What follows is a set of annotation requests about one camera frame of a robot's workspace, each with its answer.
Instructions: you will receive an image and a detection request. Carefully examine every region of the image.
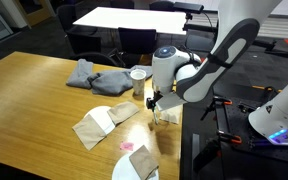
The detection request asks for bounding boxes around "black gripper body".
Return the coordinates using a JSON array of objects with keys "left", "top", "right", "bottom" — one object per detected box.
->
[{"left": 151, "top": 89, "right": 167, "bottom": 105}]

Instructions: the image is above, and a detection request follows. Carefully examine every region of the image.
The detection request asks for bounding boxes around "grey pen with green cap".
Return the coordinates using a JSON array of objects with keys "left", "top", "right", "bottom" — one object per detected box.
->
[{"left": 152, "top": 108, "right": 160, "bottom": 126}]

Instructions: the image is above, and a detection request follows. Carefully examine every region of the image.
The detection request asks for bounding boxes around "white paper cup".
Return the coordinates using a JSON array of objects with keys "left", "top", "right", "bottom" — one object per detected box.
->
[{"left": 129, "top": 68, "right": 147, "bottom": 97}]

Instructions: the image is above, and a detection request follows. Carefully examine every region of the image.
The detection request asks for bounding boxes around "grey sweater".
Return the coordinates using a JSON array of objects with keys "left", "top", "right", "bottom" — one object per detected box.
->
[{"left": 65, "top": 58, "right": 154, "bottom": 97}]

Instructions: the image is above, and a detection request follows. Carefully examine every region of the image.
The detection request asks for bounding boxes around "pink sticky note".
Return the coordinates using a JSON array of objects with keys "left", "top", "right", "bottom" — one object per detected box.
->
[{"left": 119, "top": 141, "right": 135, "bottom": 152}]

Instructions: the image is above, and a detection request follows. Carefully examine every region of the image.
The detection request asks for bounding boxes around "white paper napkin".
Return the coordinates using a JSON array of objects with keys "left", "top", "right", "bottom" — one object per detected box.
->
[{"left": 83, "top": 106, "right": 117, "bottom": 135}]

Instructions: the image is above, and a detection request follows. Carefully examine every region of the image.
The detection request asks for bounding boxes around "white paper plate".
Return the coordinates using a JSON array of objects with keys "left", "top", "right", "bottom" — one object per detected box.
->
[
  {"left": 111, "top": 153, "right": 160, "bottom": 180},
  {"left": 83, "top": 105, "right": 117, "bottom": 134}
]

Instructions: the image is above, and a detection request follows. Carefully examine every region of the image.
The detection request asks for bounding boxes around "white meeting table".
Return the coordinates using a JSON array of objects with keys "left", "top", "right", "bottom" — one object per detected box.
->
[{"left": 72, "top": 6, "right": 188, "bottom": 36}]

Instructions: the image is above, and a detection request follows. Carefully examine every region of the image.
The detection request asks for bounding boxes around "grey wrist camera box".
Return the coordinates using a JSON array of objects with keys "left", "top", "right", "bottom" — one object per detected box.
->
[{"left": 155, "top": 91, "right": 186, "bottom": 112}]

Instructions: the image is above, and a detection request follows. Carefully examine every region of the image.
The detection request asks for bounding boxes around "black clamp with orange handle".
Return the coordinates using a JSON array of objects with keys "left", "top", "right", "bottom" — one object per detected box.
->
[
  {"left": 251, "top": 84, "right": 283, "bottom": 94},
  {"left": 200, "top": 95, "right": 233, "bottom": 122},
  {"left": 217, "top": 129, "right": 243, "bottom": 145}
]

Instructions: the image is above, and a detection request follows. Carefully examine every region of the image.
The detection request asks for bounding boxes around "black robot mount table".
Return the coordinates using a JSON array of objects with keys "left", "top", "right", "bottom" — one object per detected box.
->
[{"left": 212, "top": 79, "right": 288, "bottom": 180}]

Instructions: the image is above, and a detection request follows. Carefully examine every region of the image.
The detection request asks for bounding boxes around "black stereo camera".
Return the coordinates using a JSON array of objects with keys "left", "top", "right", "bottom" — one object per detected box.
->
[{"left": 173, "top": 1, "right": 205, "bottom": 15}]

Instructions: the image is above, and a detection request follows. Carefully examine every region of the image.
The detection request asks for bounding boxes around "wooden door frame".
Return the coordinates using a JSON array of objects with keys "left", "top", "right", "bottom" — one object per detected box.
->
[{"left": 13, "top": 0, "right": 57, "bottom": 28}]

